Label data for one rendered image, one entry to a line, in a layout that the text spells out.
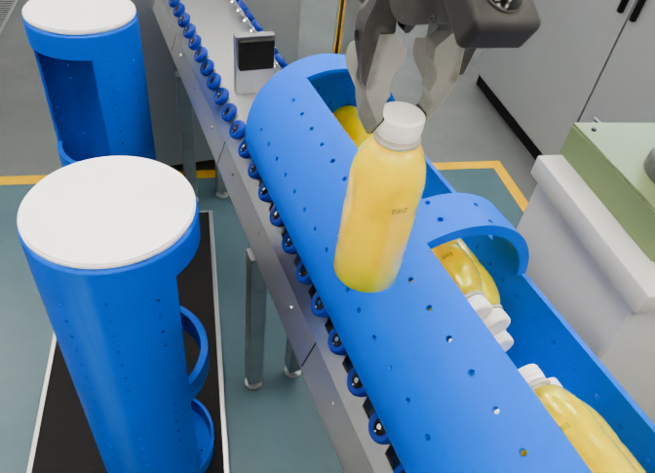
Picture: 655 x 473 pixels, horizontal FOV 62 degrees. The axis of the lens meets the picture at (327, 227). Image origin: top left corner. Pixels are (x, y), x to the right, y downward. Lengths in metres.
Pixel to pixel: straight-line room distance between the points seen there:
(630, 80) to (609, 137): 1.68
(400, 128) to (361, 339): 0.31
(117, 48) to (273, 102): 0.73
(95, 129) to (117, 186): 1.01
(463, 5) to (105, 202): 0.75
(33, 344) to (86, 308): 1.20
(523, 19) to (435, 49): 0.10
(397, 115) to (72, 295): 0.64
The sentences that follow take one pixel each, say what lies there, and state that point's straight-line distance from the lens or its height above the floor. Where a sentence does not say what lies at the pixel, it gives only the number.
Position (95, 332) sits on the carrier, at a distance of 1.01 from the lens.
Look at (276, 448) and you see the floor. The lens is 1.84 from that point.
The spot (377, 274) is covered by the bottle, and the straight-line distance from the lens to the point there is 0.54.
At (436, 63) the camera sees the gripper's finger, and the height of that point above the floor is 1.48.
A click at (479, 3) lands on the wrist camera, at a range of 0.34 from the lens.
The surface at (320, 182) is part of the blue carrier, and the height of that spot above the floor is 1.18.
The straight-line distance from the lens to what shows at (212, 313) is 1.93.
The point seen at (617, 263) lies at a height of 1.14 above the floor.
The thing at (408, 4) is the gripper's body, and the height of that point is 1.53.
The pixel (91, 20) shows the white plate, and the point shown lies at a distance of 1.61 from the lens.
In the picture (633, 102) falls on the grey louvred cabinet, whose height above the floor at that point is 0.63.
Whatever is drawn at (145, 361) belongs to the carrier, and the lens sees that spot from 1.08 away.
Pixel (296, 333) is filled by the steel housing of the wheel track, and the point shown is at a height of 0.87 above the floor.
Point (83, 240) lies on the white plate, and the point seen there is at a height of 1.04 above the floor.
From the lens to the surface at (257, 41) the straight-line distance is 1.41.
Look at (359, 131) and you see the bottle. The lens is 1.00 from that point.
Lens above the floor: 1.66
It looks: 42 degrees down
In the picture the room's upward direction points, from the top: 8 degrees clockwise
